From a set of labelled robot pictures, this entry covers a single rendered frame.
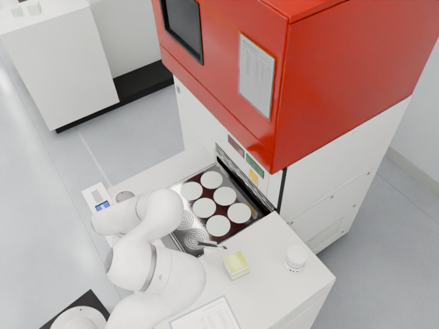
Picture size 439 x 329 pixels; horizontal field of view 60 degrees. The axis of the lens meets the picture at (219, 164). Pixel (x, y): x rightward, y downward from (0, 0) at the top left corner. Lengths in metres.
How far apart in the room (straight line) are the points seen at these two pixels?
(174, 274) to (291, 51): 0.60
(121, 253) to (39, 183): 2.43
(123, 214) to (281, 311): 0.63
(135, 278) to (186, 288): 0.11
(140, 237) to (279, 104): 0.54
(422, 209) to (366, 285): 0.75
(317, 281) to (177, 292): 0.71
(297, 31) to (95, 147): 2.51
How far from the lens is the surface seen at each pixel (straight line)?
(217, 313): 1.37
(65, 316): 1.44
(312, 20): 1.00
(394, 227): 2.84
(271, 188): 1.49
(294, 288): 1.42
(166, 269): 0.82
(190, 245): 1.55
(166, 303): 0.89
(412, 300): 2.64
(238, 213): 1.62
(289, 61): 1.01
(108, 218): 1.15
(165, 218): 0.86
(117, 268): 0.80
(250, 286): 1.41
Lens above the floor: 2.27
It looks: 51 degrees down
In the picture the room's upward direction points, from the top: 3 degrees counter-clockwise
